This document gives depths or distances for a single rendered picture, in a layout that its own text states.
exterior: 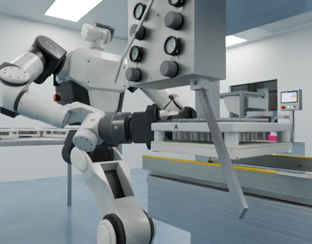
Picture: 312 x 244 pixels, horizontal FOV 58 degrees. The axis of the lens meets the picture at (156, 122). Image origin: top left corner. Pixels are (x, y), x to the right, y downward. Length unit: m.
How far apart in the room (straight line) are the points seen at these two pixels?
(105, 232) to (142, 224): 0.13
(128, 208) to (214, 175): 0.54
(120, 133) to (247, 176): 0.37
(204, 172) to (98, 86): 0.66
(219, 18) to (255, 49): 6.36
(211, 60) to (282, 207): 0.30
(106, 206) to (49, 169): 4.69
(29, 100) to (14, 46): 4.88
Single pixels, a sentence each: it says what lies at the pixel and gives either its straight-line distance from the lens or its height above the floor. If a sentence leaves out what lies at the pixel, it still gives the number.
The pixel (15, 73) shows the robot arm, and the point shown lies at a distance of 0.89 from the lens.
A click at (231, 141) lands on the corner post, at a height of 0.91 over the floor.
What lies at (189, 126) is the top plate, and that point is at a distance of 0.62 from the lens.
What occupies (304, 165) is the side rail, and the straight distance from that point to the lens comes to 0.76.
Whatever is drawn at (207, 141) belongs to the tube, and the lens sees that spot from 0.63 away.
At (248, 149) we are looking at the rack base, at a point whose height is 0.90.
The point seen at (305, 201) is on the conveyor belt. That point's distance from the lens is 0.50.
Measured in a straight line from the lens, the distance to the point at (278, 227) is 0.51.
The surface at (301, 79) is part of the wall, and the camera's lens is 6.31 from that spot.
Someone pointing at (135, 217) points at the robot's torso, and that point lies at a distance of 1.03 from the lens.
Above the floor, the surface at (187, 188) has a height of 0.81.
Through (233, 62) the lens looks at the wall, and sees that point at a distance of 7.30.
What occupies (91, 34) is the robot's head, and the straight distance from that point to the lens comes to 1.22.
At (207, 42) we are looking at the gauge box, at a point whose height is 1.11.
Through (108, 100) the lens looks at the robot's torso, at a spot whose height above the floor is 1.05.
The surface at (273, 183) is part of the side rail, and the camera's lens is 0.50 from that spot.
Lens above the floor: 0.94
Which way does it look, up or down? 1 degrees up
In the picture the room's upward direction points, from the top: straight up
